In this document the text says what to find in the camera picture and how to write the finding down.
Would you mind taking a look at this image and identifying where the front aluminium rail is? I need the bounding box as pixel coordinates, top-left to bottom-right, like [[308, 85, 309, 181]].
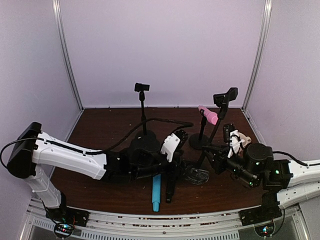
[[18, 206, 311, 240]]

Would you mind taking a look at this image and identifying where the left aluminium frame post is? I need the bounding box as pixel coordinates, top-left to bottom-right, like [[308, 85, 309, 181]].
[[52, 0, 84, 112]]

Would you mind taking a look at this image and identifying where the aluminium frame post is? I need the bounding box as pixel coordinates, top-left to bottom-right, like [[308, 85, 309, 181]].
[[52, 0, 84, 112], [241, 0, 273, 112]]

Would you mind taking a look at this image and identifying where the tall black phone stand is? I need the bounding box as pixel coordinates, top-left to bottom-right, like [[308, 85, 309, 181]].
[[134, 82, 155, 149]]

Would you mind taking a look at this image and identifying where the short stand with clip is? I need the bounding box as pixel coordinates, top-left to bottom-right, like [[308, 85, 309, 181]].
[[188, 115, 209, 150]]

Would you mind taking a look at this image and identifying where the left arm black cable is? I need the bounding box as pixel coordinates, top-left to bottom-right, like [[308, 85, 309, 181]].
[[0, 117, 195, 173]]

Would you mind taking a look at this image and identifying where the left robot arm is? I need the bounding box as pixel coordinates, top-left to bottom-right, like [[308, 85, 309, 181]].
[[3, 122, 188, 218]]

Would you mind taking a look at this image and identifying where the blue toy microphone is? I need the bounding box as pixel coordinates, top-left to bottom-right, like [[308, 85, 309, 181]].
[[151, 174, 162, 212]]

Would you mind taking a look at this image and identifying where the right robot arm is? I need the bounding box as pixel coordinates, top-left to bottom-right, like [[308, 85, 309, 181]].
[[202, 143, 320, 226]]

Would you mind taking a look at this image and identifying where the floral ceramic mug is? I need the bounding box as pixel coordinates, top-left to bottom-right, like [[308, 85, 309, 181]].
[[238, 132, 252, 149]]

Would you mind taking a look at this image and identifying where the short stand with taped base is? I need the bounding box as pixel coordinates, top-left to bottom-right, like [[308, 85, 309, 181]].
[[184, 87, 238, 185]]

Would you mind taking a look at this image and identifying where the right aluminium frame post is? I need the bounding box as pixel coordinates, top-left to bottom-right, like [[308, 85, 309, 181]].
[[241, 0, 273, 112]]

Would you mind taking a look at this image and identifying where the pink toy microphone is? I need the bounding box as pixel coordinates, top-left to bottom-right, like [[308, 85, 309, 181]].
[[198, 105, 218, 125]]

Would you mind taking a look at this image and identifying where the black wireless microphone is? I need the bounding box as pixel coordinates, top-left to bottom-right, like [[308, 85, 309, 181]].
[[165, 179, 176, 203]]

